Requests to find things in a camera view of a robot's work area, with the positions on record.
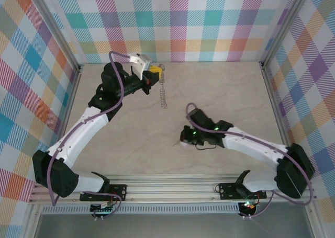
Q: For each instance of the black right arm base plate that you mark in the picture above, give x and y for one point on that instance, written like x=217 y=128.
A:
x=227 y=190

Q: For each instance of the aluminium frame leg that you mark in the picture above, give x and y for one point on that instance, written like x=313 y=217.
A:
x=32 y=222
x=312 y=222

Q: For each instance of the small key with lilac tag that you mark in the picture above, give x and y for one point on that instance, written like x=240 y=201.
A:
x=183 y=144

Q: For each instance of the aluminium side rail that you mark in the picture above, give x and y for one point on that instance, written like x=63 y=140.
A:
x=279 y=117
x=66 y=117

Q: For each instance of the aluminium front rail frame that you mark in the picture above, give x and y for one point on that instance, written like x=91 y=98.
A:
x=170 y=191

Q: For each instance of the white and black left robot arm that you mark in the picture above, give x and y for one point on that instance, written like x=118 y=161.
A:
x=86 y=128

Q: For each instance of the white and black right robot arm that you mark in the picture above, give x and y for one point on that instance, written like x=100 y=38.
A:
x=248 y=144

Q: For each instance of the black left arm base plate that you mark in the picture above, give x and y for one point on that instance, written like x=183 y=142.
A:
x=119 y=191

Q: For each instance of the aluminium corner post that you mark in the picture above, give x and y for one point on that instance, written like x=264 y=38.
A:
x=58 y=31
x=285 y=26

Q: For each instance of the grey metal shelf panel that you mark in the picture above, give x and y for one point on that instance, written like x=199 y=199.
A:
x=170 y=226

